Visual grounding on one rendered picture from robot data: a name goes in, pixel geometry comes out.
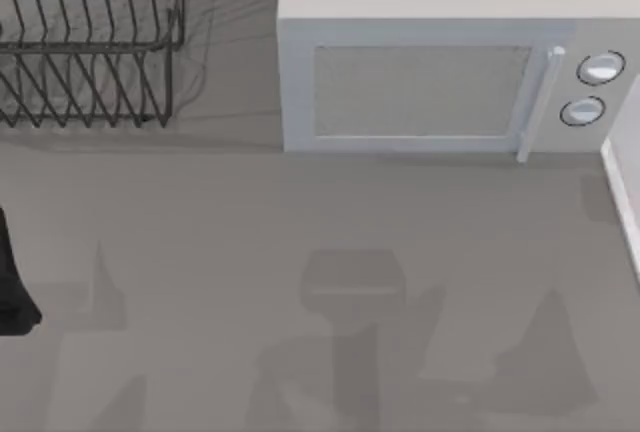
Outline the microwave oven door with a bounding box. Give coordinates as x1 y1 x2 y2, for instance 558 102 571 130
278 19 576 154

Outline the small microwave knob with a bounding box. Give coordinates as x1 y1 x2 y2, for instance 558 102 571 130
559 95 607 128

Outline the white sink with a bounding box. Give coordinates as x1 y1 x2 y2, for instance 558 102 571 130
600 116 640 287

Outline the large microwave knob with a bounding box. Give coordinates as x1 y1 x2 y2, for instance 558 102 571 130
575 50 627 87

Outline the dark wire dish rack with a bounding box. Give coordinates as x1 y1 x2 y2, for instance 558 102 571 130
0 0 190 129

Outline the microwave door handle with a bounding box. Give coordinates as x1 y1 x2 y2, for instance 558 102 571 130
515 45 567 164

